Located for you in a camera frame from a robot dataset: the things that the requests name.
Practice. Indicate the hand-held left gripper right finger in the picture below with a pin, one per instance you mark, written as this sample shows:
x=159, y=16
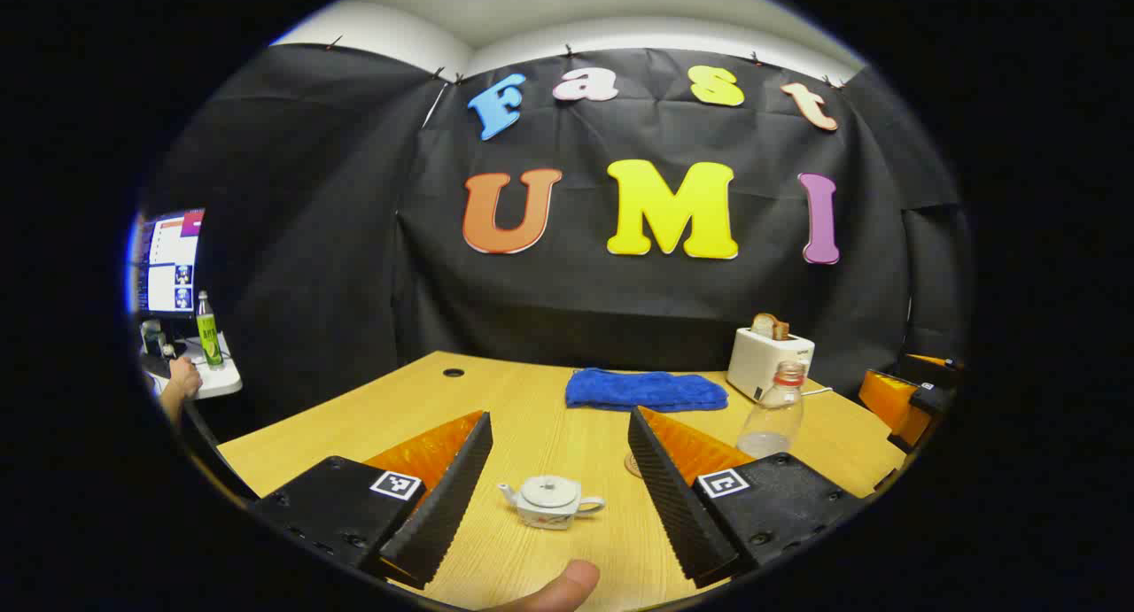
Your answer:
x=673, y=497

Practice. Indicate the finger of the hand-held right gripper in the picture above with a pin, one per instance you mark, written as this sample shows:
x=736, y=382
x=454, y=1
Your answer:
x=886, y=401
x=930, y=369

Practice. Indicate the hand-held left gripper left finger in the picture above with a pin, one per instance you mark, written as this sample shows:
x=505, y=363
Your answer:
x=452, y=497

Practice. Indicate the clear plastic water bottle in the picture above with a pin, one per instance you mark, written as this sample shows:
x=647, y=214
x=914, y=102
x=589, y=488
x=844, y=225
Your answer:
x=775, y=413

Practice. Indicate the white side desk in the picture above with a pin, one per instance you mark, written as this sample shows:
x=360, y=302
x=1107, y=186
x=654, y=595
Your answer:
x=217, y=380

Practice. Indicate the computer monitor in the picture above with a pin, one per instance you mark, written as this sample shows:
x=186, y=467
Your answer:
x=168, y=262

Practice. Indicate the green drink bottle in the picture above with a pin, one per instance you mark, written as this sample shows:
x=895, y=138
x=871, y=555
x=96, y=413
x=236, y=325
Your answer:
x=209, y=333

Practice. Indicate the black backdrop cloth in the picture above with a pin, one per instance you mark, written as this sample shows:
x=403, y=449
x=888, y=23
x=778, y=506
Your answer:
x=354, y=240

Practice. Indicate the white toaster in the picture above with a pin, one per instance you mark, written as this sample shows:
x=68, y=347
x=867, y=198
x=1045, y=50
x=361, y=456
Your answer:
x=762, y=368

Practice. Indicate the bread slice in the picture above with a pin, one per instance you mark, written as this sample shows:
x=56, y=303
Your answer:
x=782, y=330
x=762, y=326

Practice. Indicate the white floral teacup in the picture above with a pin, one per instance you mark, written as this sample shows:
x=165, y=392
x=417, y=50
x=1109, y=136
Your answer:
x=545, y=517

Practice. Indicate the blue towel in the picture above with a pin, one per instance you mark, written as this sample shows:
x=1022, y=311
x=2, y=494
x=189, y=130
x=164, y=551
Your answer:
x=647, y=391

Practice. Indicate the round wooden coaster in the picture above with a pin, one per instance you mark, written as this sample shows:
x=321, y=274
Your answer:
x=632, y=466

